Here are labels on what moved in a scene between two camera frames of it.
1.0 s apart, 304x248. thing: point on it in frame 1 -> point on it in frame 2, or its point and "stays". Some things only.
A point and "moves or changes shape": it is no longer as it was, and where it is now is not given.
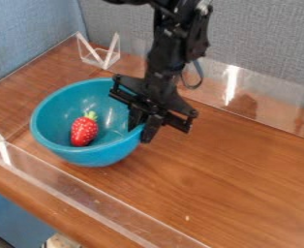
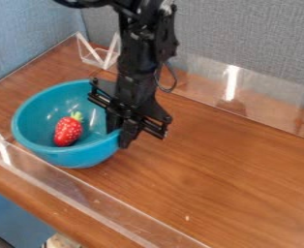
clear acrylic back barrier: (276, 99) stays
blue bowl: (80, 123) moves or changes shape
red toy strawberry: (84, 129) -> (68, 129)
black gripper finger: (137, 118) -> (113, 120)
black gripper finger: (152, 128) -> (129, 130)
